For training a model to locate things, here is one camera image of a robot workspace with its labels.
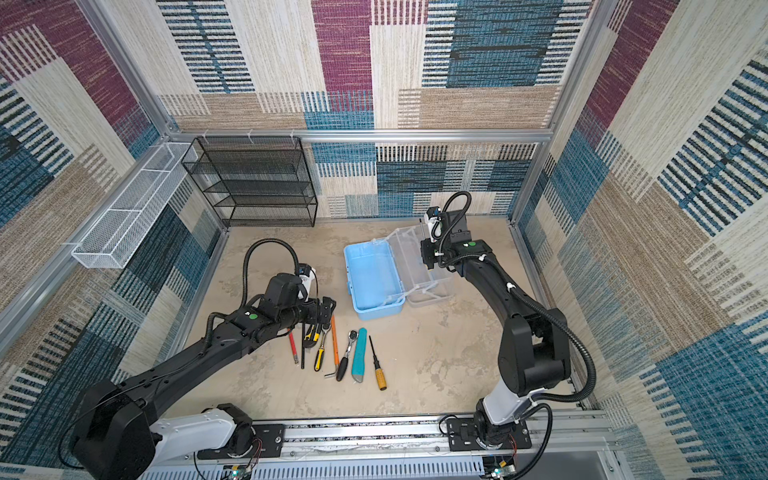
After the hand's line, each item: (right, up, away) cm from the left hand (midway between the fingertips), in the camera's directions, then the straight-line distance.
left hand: (322, 297), depth 83 cm
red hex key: (-10, -15, +5) cm, 19 cm away
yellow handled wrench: (-1, -16, +4) cm, 17 cm away
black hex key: (-7, -15, +6) cm, 17 cm away
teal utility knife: (+10, -18, +4) cm, 21 cm away
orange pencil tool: (+3, -16, +4) cm, 17 cm away
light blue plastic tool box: (+17, +5, +17) cm, 25 cm away
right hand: (+29, +13, +5) cm, 33 cm away
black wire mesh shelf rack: (-31, +38, +28) cm, 57 cm away
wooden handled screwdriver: (+16, -21, 0) cm, 26 cm away
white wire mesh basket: (-46, +15, -13) cm, 50 cm away
